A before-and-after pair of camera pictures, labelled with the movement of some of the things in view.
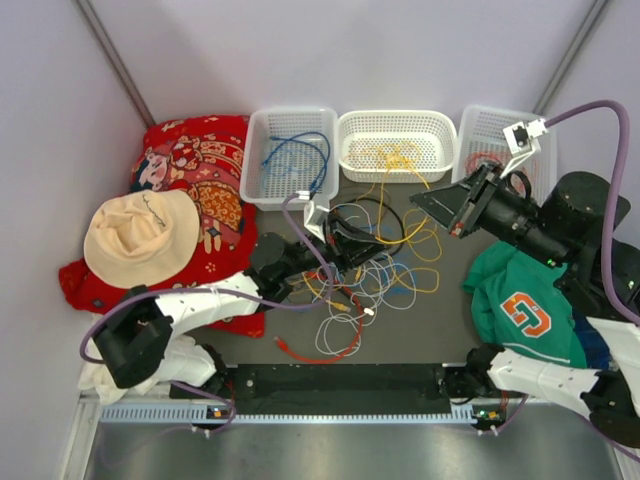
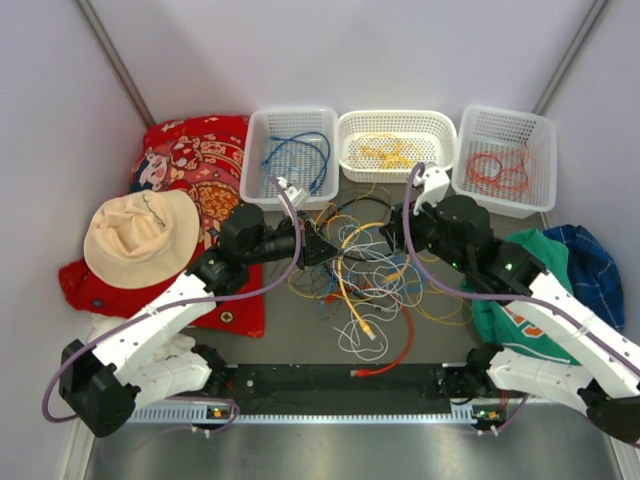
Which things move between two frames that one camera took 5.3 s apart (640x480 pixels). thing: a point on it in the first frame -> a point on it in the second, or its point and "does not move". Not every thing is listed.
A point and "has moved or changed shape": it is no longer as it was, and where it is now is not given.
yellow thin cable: (392, 157) has moved or changed shape
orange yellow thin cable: (379, 219) has moved or changed shape
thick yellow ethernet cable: (333, 304) has moved or changed shape
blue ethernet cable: (326, 160) does not move
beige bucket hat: (142, 239) does not move
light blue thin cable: (414, 286) has moved or changed shape
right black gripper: (460, 206) -> (394, 234)
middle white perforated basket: (397, 145) does not move
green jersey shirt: (518, 304) does not move
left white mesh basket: (288, 151) does not move
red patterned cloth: (199, 158) does not move
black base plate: (329, 389) does not move
